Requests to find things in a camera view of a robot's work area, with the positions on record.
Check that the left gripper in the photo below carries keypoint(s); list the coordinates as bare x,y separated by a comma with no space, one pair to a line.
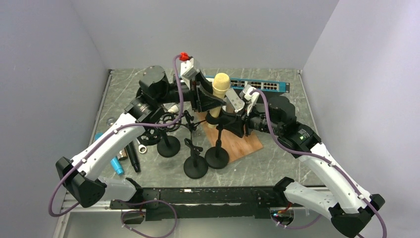
201,94

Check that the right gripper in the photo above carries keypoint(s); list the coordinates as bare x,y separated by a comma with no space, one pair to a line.
236,124

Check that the yellow foam microphone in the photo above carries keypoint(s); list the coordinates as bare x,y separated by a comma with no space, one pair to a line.
220,85

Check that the tripod shock mount stand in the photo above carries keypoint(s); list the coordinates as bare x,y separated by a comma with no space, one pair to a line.
187,121

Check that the clip desk mic stand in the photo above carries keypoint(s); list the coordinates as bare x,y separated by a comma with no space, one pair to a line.
195,166

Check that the shock mount desk stand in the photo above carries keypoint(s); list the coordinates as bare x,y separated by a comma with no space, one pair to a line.
167,145

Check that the black handheld microphone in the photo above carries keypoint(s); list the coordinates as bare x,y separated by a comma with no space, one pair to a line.
132,155

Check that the silver mesh glitter microphone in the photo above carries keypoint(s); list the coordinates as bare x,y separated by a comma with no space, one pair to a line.
122,154

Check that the blue foam microphone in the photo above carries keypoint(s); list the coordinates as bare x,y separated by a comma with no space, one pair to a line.
114,162

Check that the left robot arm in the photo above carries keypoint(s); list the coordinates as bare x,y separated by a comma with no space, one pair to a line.
82,176

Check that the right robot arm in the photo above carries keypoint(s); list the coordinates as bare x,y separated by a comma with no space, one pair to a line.
349,207

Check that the wooden board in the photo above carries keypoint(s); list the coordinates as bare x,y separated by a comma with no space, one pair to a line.
235,146

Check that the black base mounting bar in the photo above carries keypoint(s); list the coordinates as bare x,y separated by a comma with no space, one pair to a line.
205,202

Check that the white hinged bracket fixture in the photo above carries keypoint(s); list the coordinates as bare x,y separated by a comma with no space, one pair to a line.
234,104

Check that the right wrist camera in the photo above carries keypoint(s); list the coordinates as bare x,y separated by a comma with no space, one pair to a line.
250,97

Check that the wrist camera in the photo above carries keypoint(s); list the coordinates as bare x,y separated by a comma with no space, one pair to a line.
189,67
250,97

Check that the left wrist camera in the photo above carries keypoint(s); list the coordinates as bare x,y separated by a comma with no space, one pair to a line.
189,67

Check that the blue network switch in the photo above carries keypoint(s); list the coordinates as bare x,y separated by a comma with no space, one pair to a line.
264,85

